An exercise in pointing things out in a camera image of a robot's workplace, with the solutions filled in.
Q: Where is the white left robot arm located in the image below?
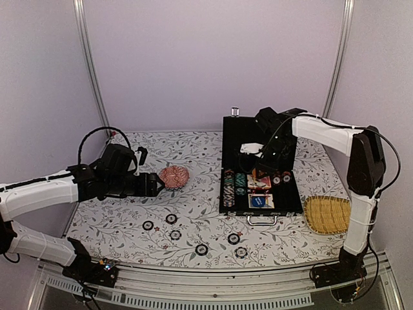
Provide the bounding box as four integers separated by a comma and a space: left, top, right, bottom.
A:
1, 144, 165, 280

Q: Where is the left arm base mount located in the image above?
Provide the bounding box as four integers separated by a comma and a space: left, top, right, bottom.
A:
62, 238, 119, 288

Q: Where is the aluminium frame post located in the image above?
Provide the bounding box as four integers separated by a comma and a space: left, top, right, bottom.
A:
322, 0, 355, 118
73, 0, 110, 126

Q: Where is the poker chip far left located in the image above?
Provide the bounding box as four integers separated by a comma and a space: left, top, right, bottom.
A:
142, 220, 154, 231

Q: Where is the green chip row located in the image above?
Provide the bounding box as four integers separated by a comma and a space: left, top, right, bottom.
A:
234, 173, 247, 196

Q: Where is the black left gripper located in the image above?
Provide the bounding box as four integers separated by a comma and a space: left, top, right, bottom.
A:
106, 172, 165, 196

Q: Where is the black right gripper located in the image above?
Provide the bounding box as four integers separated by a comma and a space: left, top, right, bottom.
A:
255, 134, 291, 178

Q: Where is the poker chip right upper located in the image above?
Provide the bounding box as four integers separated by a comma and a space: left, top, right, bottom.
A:
227, 233, 240, 245

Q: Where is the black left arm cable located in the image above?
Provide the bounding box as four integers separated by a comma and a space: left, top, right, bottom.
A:
77, 126, 133, 167

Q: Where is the right aluminium frame post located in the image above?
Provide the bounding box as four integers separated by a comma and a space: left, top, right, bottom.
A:
322, 0, 355, 118

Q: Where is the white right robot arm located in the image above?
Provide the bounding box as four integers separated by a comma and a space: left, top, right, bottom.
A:
239, 108, 386, 256

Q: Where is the blue poker chip front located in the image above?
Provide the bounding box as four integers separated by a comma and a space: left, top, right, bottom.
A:
234, 247, 248, 259

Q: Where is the blue small blind button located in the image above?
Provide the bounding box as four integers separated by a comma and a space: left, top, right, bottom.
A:
251, 196, 265, 208

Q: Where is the front aluminium rail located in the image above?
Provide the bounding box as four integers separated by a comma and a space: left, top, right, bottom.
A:
28, 252, 404, 309

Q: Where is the poker chip middle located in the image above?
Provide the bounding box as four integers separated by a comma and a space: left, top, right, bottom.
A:
170, 230, 182, 241

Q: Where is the poker chip centre low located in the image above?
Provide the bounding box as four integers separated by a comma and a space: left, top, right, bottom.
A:
195, 244, 208, 256

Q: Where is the left aluminium frame post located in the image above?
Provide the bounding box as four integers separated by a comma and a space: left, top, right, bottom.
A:
73, 0, 110, 126

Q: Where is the blue card deck box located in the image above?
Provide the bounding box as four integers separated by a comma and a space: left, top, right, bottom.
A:
248, 194, 275, 209

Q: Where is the red card deck box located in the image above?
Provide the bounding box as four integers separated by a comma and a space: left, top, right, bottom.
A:
247, 174, 272, 190

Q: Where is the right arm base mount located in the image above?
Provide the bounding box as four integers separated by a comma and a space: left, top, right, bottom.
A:
309, 247, 368, 304

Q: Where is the woven bamboo tray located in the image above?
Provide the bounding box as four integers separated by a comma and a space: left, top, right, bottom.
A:
303, 196, 351, 235

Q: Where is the chrome case handle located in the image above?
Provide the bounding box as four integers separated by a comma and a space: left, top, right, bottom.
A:
247, 215, 277, 227

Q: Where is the poker chip upper left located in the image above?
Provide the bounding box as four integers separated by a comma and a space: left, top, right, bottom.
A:
165, 214, 177, 225

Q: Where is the black poker case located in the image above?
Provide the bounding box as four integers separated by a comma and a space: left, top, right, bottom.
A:
219, 107, 303, 218

